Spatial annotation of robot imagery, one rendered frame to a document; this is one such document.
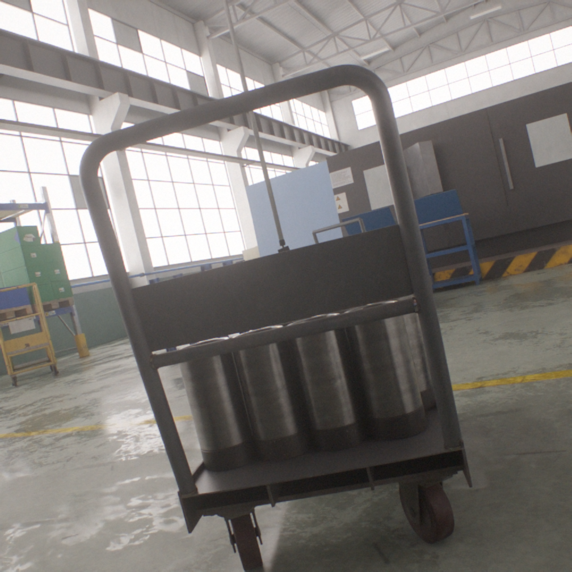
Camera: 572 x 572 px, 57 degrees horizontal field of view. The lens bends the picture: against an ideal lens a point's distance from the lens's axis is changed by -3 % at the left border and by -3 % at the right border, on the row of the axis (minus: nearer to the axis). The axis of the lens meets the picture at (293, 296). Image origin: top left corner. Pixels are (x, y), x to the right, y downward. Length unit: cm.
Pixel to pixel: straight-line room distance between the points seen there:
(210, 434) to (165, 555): 46
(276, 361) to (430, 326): 35
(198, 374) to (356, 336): 35
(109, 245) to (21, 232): 836
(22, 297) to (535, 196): 740
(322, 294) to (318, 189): 688
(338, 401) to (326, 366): 8
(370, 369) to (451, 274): 559
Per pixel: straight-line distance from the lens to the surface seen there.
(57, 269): 964
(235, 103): 96
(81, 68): 1376
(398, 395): 115
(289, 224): 798
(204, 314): 101
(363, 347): 113
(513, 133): 735
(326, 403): 115
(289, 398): 118
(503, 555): 124
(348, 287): 97
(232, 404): 121
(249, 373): 116
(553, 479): 151
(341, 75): 94
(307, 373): 115
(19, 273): 938
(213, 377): 119
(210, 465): 125
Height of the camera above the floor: 65
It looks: 3 degrees down
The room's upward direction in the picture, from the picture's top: 13 degrees counter-clockwise
